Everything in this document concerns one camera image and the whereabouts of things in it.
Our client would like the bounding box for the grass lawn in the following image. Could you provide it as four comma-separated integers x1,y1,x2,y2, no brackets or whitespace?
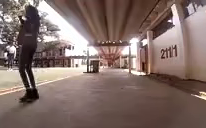
0,66,87,94

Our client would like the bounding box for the grey concrete path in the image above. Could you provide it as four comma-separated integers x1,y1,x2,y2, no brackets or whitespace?
0,68,206,128

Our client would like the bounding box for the large leafy tree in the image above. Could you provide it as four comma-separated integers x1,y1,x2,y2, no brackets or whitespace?
0,0,62,68

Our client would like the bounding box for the yellow painted kerb line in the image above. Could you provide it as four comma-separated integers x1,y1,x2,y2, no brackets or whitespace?
0,71,84,99

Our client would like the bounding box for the ribbed concrete walkway roof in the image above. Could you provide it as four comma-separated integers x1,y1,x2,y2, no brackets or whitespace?
44,0,192,61

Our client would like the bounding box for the white building with numerals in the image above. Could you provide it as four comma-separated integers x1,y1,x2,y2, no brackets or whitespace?
135,0,206,84

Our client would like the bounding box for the person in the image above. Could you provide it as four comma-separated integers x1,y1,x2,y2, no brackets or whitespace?
4,42,18,72
16,3,42,103

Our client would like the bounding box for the dark cabinet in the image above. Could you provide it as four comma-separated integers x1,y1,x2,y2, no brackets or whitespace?
89,59,101,74

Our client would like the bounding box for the low building with dark roof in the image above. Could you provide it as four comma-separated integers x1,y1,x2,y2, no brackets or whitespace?
0,39,92,69

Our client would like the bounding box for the thin pole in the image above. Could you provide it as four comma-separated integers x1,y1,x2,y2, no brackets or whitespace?
128,44,132,74
86,46,90,74

